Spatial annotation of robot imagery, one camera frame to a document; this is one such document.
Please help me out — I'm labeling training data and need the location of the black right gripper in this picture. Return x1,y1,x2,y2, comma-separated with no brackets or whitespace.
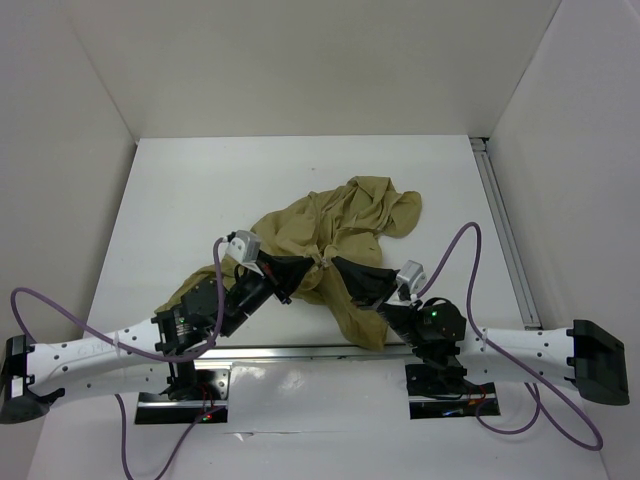
332,253,423,346

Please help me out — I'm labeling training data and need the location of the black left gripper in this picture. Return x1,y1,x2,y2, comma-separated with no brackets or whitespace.
218,248,313,337

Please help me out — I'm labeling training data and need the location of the khaki zip-up jacket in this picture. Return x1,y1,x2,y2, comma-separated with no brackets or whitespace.
152,174,424,351

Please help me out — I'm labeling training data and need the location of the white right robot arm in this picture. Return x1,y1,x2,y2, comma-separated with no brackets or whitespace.
333,257,630,406

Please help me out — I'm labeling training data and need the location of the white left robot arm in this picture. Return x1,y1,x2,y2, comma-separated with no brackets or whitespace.
1,253,314,425

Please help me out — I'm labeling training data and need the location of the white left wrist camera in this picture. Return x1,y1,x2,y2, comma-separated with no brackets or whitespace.
225,230,262,275

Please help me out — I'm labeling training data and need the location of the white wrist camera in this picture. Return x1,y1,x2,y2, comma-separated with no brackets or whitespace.
225,230,262,275
395,260,427,302

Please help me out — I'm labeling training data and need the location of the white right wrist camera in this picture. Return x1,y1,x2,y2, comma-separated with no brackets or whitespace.
395,260,427,302

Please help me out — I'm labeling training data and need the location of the aluminium rail front edge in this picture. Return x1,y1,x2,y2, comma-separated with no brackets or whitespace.
198,344,415,362

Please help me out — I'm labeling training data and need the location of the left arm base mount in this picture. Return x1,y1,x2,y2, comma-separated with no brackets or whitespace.
134,360,232,425

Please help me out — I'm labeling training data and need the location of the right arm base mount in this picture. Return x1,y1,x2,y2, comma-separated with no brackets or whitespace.
405,363,500,420

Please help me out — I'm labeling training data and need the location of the aluminium rail right side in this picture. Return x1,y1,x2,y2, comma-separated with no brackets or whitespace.
469,137,543,330

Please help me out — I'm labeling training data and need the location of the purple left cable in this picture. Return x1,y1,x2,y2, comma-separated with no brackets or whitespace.
9,234,236,480

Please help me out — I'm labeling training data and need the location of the purple cable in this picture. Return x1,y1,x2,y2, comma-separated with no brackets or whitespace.
9,234,236,480
419,222,605,452

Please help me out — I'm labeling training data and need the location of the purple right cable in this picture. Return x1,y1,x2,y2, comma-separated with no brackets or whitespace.
419,222,605,452

